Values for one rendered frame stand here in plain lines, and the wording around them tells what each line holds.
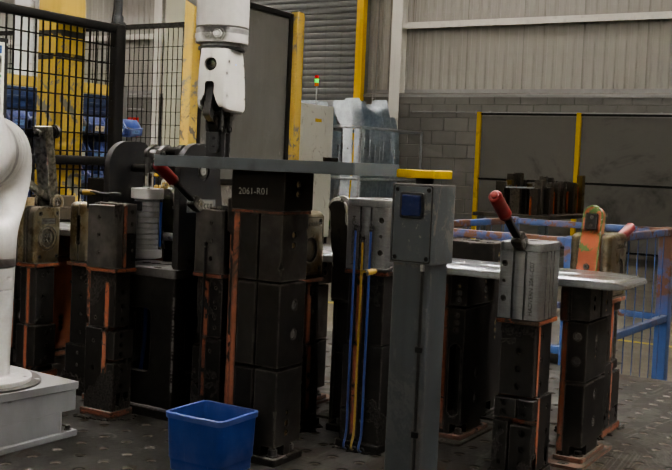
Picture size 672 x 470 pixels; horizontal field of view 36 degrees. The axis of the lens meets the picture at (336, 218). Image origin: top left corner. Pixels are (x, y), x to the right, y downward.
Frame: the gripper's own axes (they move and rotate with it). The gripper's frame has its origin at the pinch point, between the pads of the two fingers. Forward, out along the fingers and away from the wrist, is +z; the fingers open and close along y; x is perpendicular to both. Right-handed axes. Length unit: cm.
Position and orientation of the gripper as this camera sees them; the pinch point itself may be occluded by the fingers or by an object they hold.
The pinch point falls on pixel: (218, 144)
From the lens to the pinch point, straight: 165.4
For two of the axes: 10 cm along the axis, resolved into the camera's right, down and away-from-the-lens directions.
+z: -0.4, 10.0, 0.5
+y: 2.4, -0.4, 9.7
